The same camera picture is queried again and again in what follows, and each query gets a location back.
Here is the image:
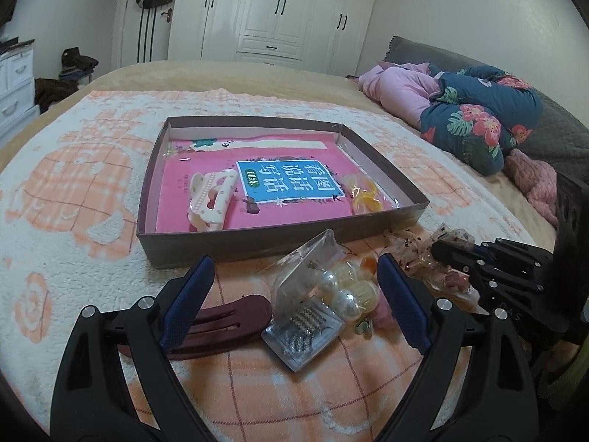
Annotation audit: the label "clear bag of stud earrings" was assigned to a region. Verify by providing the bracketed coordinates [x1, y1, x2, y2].
[260, 229, 346, 296]

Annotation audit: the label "yellow hair clips plastic bag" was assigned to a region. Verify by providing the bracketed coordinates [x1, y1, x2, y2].
[343, 172, 393, 216]

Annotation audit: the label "pile of dark clothes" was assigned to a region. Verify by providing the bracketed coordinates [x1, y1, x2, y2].
[60, 48, 100, 80]

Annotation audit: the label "pearl and yellow bead bag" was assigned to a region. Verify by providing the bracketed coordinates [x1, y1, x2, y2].
[317, 258, 382, 322]

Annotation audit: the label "black hanging straps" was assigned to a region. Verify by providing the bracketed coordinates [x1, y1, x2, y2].
[138, 8, 156, 62]

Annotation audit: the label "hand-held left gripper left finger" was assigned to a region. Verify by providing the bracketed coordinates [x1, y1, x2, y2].
[50, 255, 217, 442]

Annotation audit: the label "pink knitted cloth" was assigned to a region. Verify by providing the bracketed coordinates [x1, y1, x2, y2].
[504, 148, 560, 226]

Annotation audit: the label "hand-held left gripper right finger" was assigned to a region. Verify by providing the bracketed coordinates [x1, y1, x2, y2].
[375, 252, 539, 442]

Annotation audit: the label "tan bed cover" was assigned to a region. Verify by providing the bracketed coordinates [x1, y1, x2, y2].
[0, 59, 560, 259]

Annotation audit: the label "dotted organza bow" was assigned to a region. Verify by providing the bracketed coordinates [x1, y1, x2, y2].
[384, 223, 477, 286]

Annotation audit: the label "white drawer unit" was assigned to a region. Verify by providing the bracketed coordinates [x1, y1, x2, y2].
[0, 39, 41, 135]

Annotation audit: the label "person's right forearm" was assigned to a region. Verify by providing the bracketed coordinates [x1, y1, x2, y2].
[529, 350, 589, 424]

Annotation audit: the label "white dotted hair claw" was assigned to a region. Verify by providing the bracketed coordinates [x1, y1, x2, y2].
[186, 169, 241, 232]

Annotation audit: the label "white and orange blanket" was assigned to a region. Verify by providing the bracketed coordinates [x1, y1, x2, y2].
[0, 87, 553, 442]

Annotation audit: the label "clear rhinestone box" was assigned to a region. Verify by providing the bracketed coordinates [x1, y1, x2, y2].
[261, 301, 346, 371]

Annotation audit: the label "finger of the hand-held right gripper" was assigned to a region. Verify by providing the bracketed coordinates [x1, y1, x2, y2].
[464, 260, 549, 308]
[430, 238, 553, 270]

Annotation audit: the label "pink jacket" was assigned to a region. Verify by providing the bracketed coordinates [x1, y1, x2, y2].
[358, 61, 445, 130]

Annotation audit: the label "maroon hair clip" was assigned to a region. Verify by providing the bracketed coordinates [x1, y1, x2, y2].
[119, 295, 272, 361]

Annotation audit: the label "white door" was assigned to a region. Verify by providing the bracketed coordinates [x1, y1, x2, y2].
[112, 0, 185, 70]

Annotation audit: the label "brown cardboard box tray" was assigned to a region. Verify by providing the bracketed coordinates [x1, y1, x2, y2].
[137, 116, 430, 270]

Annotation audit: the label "blue floral quilt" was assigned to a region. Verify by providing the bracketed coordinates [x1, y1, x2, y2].
[420, 65, 544, 176]

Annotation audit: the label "white wardrobe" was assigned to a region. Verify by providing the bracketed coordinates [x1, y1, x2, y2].
[168, 0, 385, 77]

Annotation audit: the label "red cherry earrings card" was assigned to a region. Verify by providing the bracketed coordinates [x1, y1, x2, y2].
[433, 269, 482, 311]

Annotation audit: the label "pink book with blue label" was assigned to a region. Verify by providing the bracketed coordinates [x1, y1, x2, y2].
[154, 129, 406, 234]

